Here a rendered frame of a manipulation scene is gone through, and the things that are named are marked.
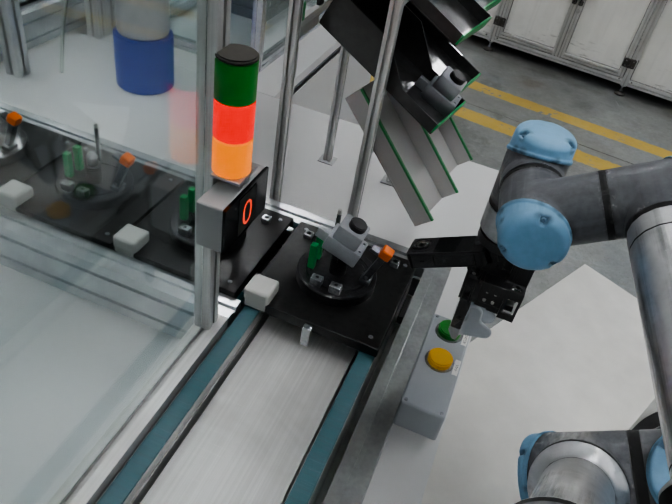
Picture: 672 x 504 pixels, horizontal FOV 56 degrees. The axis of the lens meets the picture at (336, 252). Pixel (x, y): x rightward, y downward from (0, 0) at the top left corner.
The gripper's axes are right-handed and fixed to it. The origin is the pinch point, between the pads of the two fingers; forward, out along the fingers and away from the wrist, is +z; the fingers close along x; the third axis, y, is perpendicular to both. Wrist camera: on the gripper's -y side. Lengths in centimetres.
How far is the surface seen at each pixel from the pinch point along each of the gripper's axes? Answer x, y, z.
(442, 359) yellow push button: -0.5, 0.3, 6.3
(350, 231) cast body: 6.9, -20.3, -6.0
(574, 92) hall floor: 378, 31, 104
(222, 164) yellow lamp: -12.9, -33.2, -24.6
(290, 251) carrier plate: 11.2, -31.4, 6.4
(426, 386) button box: -5.9, -0.6, 7.4
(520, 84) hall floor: 364, -6, 104
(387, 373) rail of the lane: -6.4, -6.8, 7.4
